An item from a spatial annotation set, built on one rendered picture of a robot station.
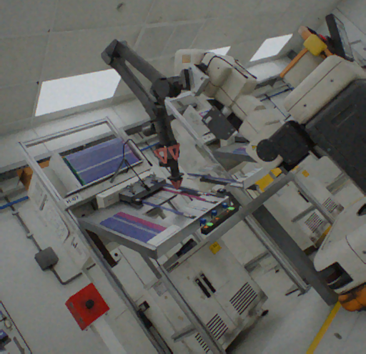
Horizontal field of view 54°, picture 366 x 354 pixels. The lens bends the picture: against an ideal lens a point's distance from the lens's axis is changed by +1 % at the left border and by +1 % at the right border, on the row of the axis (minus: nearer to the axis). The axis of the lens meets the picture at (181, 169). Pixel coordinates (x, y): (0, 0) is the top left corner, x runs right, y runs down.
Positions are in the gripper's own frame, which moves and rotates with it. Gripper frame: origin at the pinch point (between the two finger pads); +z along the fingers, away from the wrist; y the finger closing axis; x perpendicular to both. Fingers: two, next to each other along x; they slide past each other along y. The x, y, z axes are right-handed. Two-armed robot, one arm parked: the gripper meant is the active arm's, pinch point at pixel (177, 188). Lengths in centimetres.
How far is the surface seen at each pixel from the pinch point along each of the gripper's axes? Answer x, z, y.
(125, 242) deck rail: 2, 11, 50
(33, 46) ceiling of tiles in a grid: -188, -99, -27
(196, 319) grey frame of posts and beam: 52, 38, 53
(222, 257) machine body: 22, 51, -10
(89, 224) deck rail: -32, 10, 50
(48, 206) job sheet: -81, 8, 50
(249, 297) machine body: 43, 73, -6
